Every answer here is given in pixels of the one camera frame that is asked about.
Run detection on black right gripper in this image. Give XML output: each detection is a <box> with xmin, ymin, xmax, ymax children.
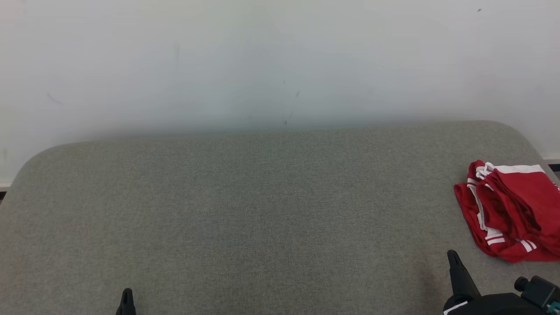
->
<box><xmin>442</xmin><ymin>249</ymin><xmax>535</xmax><ymax>315</ymax></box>

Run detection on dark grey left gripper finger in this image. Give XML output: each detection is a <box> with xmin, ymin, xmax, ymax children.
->
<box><xmin>115</xmin><ymin>287</ymin><xmax>137</xmax><ymax>315</ymax></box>

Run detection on red white sports jersey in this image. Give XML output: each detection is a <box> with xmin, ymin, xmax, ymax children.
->
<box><xmin>453</xmin><ymin>159</ymin><xmax>560</xmax><ymax>263</ymax></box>

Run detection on red white sports shorts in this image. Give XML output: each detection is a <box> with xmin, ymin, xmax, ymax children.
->
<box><xmin>475</xmin><ymin>162</ymin><xmax>560</xmax><ymax>251</ymax></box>

